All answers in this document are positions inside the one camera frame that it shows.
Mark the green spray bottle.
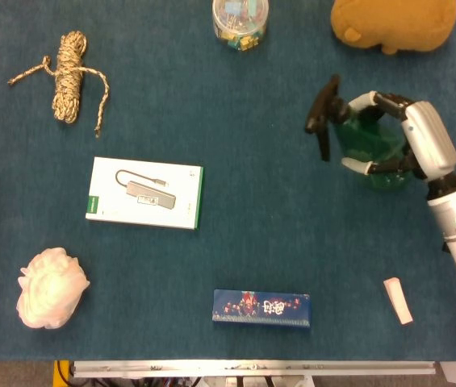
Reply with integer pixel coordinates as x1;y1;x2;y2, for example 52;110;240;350
303;73;418;192

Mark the tan braided rope bundle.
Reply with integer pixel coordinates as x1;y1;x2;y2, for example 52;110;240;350
6;30;111;139

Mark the small pale pink block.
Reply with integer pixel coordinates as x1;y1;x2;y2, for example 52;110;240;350
383;277;414;326

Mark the yellow frame bracket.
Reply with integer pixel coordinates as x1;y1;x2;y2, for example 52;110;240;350
52;360;72;387

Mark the brown plush toy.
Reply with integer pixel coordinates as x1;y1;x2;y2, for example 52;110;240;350
329;0;456;56

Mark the dark blue printed box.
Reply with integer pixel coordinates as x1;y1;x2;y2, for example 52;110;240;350
211;289;312;328

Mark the white USB hub box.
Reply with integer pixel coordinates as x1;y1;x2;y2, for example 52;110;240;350
85;156;205;231

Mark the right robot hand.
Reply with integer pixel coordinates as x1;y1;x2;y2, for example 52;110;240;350
341;90;456;181

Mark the blue felt table mat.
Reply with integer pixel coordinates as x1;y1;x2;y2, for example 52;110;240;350
0;0;456;361

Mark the clear jar of clips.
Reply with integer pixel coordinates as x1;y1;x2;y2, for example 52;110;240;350
211;0;271;52

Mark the aluminium frame rail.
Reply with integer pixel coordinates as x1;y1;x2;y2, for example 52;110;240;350
69;360;441;379

